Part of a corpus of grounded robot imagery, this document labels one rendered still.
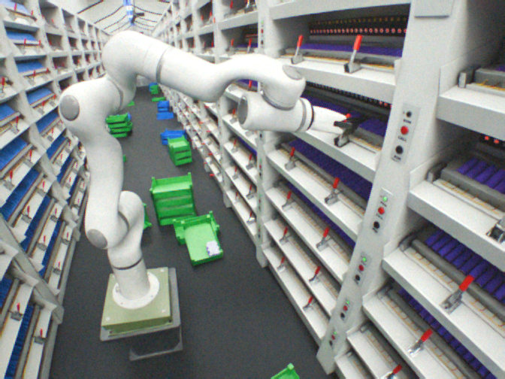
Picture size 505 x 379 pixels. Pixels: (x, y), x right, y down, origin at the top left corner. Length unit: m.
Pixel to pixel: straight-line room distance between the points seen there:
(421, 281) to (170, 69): 0.73
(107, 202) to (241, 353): 0.90
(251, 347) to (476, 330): 0.95
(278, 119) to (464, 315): 0.57
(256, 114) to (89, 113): 0.38
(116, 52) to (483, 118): 0.71
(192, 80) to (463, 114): 0.52
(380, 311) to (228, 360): 0.75
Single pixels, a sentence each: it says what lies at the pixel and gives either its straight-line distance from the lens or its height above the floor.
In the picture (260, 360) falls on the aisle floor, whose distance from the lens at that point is 1.31.
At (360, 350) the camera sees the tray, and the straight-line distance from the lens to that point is 1.00.
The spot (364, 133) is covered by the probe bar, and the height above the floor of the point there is 1.00.
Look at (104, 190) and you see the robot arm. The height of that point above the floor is 0.86.
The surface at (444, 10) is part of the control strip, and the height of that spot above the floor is 1.29.
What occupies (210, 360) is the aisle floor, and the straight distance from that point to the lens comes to 1.32.
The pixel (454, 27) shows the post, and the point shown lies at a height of 1.26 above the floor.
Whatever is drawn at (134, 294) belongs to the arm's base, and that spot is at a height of 0.40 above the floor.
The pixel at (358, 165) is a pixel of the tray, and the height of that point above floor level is 0.94.
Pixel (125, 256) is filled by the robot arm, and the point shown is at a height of 0.59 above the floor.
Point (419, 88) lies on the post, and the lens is 0.56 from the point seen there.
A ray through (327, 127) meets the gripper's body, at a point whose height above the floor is 1.03.
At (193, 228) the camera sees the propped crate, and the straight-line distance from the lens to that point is 1.80.
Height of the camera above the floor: 1.21
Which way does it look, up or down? 31 degrees down
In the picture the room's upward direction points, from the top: straight up
